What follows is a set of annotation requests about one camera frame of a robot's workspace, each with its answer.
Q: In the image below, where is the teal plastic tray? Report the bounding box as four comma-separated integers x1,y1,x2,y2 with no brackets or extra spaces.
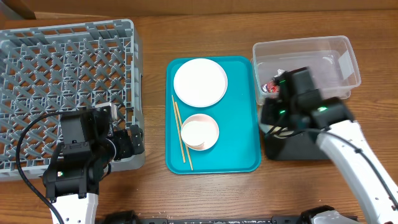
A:
165,56,261,175

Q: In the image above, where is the white paper cup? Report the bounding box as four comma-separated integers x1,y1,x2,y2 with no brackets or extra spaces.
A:
182,121,206,147

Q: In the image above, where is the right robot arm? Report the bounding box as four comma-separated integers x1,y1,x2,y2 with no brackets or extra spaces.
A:
259,67,397,223

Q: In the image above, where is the grey bowl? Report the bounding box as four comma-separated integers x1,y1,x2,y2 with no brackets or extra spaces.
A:
269,127,295,138

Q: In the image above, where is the white round plate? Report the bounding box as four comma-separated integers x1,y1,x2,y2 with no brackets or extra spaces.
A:
174,58,228,108

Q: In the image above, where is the red snack wrapper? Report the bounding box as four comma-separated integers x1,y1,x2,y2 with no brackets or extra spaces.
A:
261,81,279,93

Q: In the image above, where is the pink bowl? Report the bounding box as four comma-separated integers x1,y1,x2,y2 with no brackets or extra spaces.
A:
182,114,220,151

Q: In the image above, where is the clear plastic bin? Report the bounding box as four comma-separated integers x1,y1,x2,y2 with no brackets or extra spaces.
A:
251,35,361,105

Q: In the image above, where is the white tissue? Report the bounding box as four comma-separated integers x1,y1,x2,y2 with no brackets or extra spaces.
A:
274,69,285,78

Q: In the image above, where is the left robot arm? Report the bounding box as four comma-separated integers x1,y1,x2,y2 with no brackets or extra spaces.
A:
43,106,144,223

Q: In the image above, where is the black plastic tray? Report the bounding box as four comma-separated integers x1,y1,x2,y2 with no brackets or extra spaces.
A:
258,106,328,161

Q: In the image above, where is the grey dishwasher rack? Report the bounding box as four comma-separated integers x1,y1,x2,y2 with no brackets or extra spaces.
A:
1,19,144,181

